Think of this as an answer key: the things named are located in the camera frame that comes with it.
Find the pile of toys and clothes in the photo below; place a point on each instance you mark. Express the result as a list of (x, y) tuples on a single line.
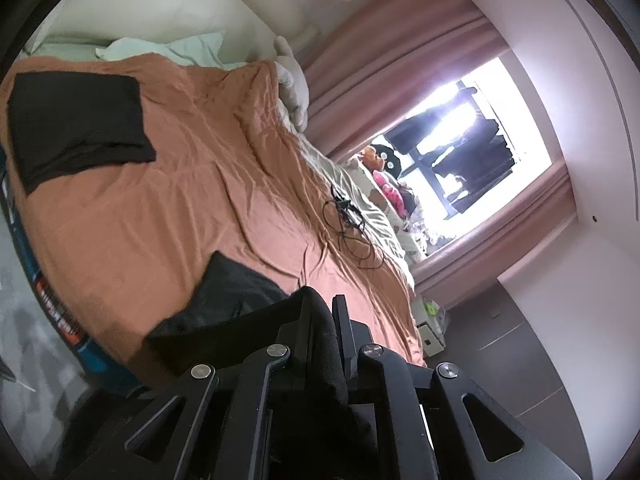
[(412, 249)]

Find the orange blanket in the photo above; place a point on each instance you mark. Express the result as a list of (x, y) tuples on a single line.
[(200, 185)]

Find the beige bed sheet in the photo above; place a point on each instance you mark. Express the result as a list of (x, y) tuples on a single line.
[(350, 185)]

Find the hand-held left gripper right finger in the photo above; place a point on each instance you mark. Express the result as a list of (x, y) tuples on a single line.
[(357, 360)]

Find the black folded garment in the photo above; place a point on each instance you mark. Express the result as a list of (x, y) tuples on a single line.
[(75, 125)]

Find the cream bed headboard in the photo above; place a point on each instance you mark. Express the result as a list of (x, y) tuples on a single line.
[(175, 5)]

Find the orange plush toy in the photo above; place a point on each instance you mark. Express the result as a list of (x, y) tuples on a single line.
[(371, 157)]

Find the pink cushion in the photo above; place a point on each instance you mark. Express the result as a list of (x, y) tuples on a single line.
[(390, 190)]

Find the window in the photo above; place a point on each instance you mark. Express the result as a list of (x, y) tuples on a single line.
[(520, 125)]

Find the black button jacket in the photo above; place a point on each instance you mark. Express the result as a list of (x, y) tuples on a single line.
[(225, 300)]

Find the grey fluffy rug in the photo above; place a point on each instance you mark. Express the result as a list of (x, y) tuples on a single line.
[(30, 335)]

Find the white nightstand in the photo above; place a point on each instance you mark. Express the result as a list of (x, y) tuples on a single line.
[(432, 340)]

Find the pink curtain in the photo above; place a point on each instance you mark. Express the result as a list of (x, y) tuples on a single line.
[(390, 60), (500, 250)]

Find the light green pillow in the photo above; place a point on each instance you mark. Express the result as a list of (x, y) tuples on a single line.
[(190, 50)]

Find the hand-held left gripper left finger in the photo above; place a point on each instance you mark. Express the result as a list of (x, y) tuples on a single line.
[(295, 355)]

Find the beige plush toy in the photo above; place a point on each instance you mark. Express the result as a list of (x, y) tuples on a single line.
[(292, 85)]

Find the dark hanging garment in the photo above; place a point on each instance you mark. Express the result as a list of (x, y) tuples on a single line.
[(475, 160), (480, 190), (425, 132)]

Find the black round plush toy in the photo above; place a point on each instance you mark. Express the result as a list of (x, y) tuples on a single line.
[(389, 160)]

